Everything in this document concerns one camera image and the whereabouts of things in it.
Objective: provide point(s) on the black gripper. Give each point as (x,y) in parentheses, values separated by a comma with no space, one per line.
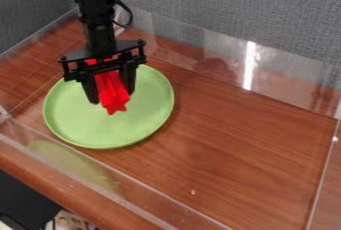
(81,63)

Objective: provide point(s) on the red ridged carrot block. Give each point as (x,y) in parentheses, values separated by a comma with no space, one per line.
(112,92)

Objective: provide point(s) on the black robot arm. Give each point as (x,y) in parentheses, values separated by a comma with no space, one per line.
(99,15)

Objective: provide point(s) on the green round plate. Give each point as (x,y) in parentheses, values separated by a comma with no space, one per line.
(84,125)

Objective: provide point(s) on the clear acrylic enclosure wall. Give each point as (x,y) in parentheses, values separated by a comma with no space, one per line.
(246,159)

